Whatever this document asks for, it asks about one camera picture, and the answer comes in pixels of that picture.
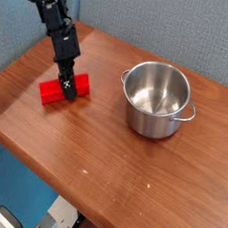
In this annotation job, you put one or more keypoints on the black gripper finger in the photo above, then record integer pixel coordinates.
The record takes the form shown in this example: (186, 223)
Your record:
(68, 86)

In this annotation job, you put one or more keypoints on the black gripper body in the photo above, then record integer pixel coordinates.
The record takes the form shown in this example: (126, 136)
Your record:
(61, 29)

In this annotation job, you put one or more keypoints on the red rectangular block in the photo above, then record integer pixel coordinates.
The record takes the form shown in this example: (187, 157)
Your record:
(51, 91)

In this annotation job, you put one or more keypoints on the stainless steel pot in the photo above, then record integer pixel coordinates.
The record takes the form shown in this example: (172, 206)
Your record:
(158, 99)

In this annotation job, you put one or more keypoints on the black chair part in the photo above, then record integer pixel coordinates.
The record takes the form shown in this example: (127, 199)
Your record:
(10, 217)

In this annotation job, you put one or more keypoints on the white table leg bracket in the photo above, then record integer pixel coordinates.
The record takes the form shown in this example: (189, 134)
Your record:
(60, 215)

